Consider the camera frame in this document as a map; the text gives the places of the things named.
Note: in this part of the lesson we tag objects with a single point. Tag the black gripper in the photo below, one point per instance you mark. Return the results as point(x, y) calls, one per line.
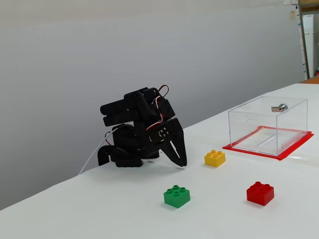
point(175, 132)

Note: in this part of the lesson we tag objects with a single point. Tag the red lego brick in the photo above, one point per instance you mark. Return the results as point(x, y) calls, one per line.
point(260, 195)

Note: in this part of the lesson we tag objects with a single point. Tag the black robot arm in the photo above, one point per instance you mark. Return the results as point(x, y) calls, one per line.
point(119, 107)

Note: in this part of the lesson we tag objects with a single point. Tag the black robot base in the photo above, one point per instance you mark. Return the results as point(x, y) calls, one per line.
point(128, 163)

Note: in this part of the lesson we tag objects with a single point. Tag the yellow lego brick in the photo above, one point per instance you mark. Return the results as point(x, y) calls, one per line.
point(214, 159)

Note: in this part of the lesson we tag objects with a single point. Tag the green lego brick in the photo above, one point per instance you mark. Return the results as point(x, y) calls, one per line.
point(176, 198)

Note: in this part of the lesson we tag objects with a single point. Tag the transparent plastic box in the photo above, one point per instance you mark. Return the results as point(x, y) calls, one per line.
point(289, 119)

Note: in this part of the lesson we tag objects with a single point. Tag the black table clamp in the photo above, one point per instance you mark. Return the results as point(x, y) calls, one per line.
point(102, 155)

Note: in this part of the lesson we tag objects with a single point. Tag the red tape base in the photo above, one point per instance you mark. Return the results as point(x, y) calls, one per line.
point(284, 156)

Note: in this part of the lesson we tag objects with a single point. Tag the metal cam lock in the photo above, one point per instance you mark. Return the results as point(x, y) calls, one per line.
point(281, 107)

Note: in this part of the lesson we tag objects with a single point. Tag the white refrigerator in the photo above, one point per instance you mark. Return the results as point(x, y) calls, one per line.
point(309, 44)

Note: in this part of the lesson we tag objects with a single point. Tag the small paper note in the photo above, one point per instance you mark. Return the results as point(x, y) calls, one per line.
point(292, 15)

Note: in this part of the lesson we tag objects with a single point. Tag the metal rack post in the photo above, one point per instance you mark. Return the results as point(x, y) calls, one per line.
point(304, 39)

